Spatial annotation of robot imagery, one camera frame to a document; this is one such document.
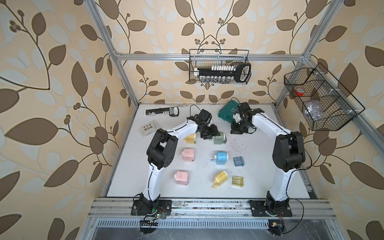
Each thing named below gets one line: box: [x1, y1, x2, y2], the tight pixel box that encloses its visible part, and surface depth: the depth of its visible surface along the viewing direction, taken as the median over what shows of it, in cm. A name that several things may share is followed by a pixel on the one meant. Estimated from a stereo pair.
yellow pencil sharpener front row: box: [212, 170, 229, 189], surface depth 79 cm
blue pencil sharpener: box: [210, 152, 229, 165], surface depth 86 cm
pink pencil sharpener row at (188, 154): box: [179, 148, 195, 162], surface depth 88 cm
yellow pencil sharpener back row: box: [182, 133, 197, 144], surface depth 96 cm
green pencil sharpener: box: [212, 132, 227, 145], surface depth 96 cm
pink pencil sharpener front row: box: [171, 171, 189, 185], surface depth 80 cm
